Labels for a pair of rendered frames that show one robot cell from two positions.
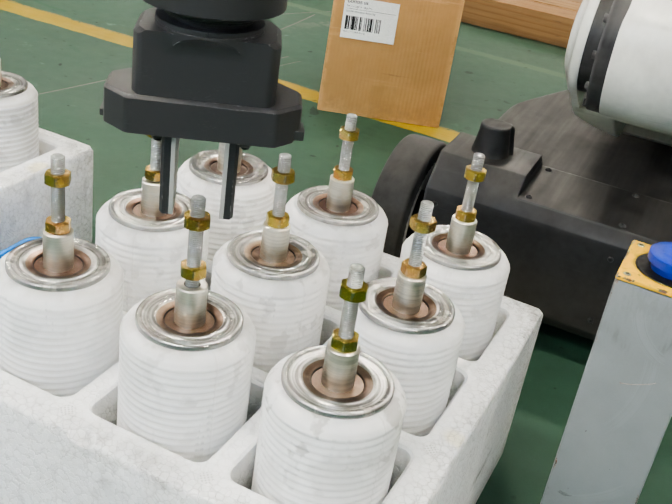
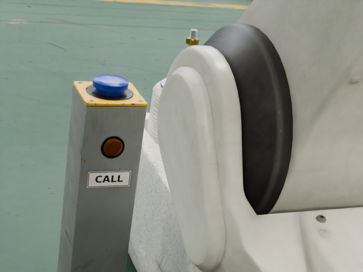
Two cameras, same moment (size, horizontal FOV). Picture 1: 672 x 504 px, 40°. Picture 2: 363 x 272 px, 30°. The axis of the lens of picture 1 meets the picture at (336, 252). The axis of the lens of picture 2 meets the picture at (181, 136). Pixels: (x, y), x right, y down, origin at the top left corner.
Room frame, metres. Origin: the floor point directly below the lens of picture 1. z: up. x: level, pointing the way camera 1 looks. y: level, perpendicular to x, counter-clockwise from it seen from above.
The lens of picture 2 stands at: (1.17, -0.70, 0.57)
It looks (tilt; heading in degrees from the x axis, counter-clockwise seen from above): 23 degrees down; 134
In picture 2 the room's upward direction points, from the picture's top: 9 degrees clockwise
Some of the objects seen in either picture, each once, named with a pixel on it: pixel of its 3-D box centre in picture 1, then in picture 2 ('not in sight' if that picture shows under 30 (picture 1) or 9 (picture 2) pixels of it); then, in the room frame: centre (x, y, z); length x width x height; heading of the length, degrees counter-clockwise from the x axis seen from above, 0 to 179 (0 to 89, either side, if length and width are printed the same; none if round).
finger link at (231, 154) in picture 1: (235, 171); not in sight; (0.54, 0.07, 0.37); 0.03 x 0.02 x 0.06; 8
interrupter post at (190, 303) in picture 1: (190, 304); not in sight; (0.54, 0.09, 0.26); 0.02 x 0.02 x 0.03
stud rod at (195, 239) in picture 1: (195, 247); not in sight; (0.54, 0.09, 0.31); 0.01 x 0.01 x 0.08
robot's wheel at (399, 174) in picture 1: (407, 211); not in sight; (1.09, -0.08, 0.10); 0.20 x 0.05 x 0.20; 159
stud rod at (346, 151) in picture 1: (346, 154); not in sight; (0.76, 0.00, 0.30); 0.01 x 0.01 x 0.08
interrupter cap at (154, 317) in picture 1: (189, 319); not in sight; (0.54, 0.09, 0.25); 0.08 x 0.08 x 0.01
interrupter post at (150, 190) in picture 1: (154, 196); not in sight; (0.69, 0.16, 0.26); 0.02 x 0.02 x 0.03
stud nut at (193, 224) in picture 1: (197, 220); not in sight; (0.54, 0.09, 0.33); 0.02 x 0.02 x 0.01; 74
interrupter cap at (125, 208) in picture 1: (154, 210); not in sight; (0.69, 0.16, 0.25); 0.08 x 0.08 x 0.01
